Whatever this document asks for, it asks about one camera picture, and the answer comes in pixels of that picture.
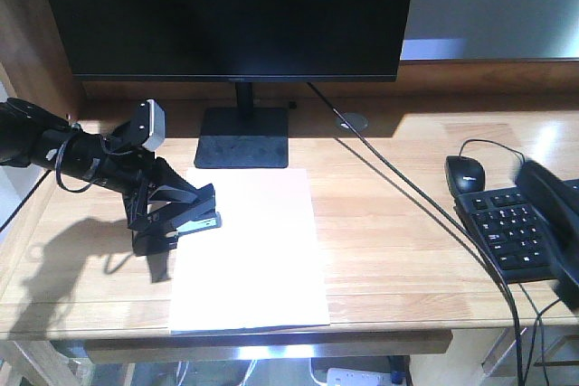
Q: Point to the black computer mouse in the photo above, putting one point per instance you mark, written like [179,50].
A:
[467,175]

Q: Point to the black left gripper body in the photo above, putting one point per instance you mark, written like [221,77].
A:
[122,172]

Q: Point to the grey desk cable grommet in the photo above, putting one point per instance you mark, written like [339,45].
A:
[349,119]

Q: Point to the black orange stapler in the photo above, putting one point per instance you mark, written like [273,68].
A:
[176,219]

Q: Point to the white power strip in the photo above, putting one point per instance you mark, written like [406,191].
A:
[362,370]

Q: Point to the white paper sheet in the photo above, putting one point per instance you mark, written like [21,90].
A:
[261,268]

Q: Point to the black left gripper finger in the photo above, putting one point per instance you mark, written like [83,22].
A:
[146,239]
[168,186]

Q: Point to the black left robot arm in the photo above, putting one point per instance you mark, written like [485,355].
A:
[31,135]

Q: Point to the black keyboard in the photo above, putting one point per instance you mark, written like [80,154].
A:
[505,225]

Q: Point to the black computer monitor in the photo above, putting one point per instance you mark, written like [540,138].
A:
[236,41]

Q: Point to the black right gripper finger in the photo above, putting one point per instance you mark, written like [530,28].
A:
[557,204]

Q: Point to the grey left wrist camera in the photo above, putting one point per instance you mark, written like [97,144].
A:
[146,129]

